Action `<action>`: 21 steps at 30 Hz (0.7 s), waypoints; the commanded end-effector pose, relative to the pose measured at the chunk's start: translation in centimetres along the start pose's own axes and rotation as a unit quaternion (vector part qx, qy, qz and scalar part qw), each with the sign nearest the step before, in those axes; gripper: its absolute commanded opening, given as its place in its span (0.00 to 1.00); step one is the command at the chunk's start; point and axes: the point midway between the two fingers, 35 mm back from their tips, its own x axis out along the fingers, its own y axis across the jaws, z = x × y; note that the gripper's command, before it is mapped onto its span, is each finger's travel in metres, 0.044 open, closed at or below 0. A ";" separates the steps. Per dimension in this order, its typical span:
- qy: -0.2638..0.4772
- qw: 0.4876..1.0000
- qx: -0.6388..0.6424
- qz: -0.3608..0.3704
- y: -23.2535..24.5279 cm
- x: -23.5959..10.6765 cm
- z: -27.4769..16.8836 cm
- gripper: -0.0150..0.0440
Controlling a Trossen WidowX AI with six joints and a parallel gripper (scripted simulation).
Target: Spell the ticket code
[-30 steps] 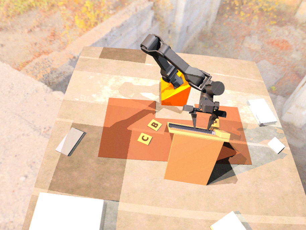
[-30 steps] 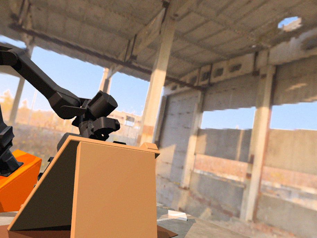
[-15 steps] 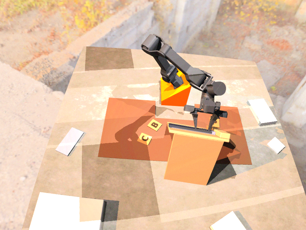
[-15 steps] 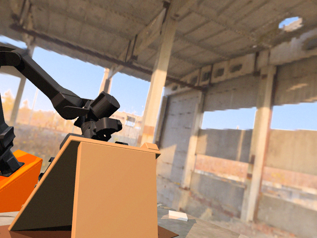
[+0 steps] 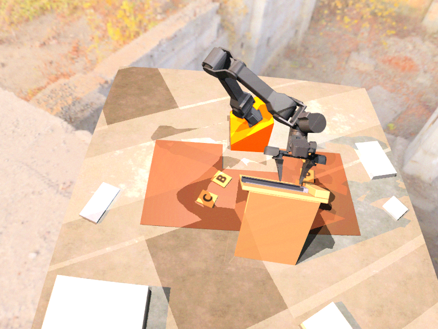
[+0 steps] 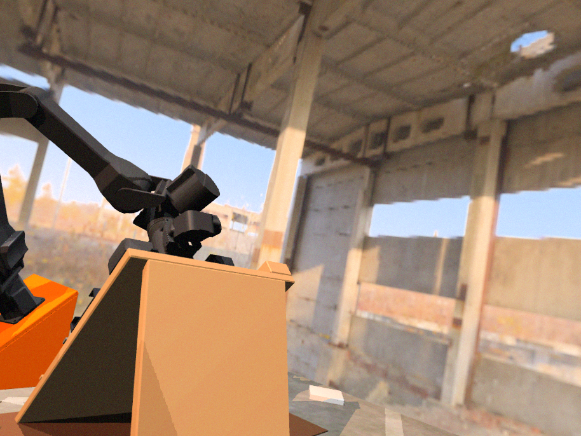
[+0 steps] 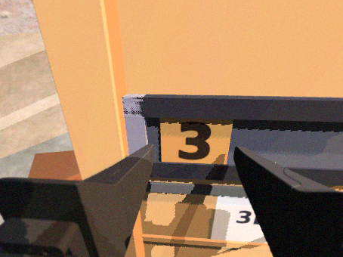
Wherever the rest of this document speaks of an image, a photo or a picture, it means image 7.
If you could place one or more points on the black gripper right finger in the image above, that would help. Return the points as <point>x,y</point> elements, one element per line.
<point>298,217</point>

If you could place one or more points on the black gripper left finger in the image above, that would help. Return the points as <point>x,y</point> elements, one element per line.
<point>105,206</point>

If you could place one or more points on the white paper ticket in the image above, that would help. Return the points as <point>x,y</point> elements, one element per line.
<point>235,221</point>

